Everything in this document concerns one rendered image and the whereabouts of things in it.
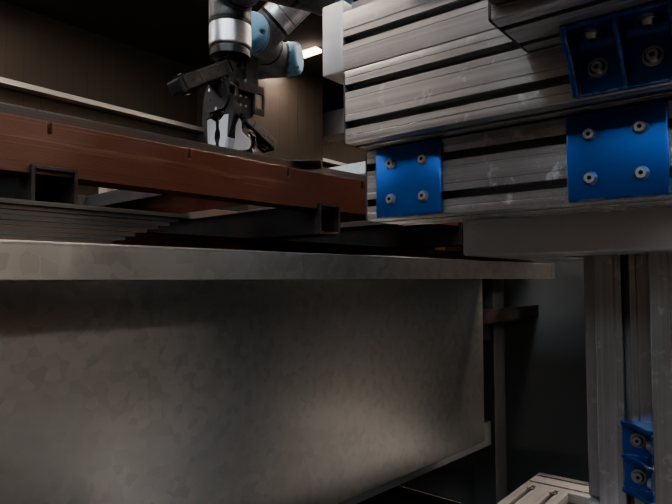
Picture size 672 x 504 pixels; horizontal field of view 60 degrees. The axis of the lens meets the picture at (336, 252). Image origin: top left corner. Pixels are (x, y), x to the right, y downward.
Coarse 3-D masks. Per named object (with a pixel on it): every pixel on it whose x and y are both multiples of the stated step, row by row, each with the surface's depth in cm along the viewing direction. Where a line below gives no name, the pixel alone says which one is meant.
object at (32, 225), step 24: (0, 216) 49; (24, 216) 51; (48, 216) 52; (72, 216) 54; (96, 216) 56; (120, 216) 57; (144, 216) 59; (168, 216) 61; (48, 240) 52; (72, 240) 54; (96, 240) 55
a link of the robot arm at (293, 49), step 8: (288, 48) 130; (296, 48) 131; (280, 56) 127; (288, 56) 130; (296, 56) 131; (272, 64) 128; (280, 64) 130; (288, 64) 131; (296, 64) 131; (264, 72) 134; (272, 72) 132; (280, 72) 133; (288, 72) 133; (296, 72) 133
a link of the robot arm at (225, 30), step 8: (216, 24) 101; (224, 24) 101; (232, 24) 101; (240, 24) 102; (248, 24) 103; (216, 32) 101; (224, 32) 101; (232, 32) 101; (240, 32) 102; (248, 32) 103; (216, 40) 101; (224, 40) 101; (232, 40) 101; (240, 40) 102; (248, 40) 103; (248, 48) 104
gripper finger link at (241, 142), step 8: (224, 120) 101; (240, 120) 103; (224, 128) 101; (240, 128) 103; (224, 136) 100; (240, 136) 103; (224, 144) 100; (232, 144) 101; (240, 144) 103; (248, 144) 104
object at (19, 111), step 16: (16, 112) 67; (32, 112) 68; (48, 112) 69; (96, 128) 74; (112, 128) 75; (128, 128) 77; (176, 144) 82; (192, 144) 84; (208, 144) 86; (256, 160) 93; (272, 160) 95; (288, 160) 98; (352, 176) 110; (112, 192) 130; (128, 192) 124; (128, 208) 135; (144, 208) 135; (160, 208) 135; (176, 208) 135; (192, 208) 135; (208, 208) 136; (272, 208) 161; (352, 224) 184; (368, 224) 179; (384, 224) 177
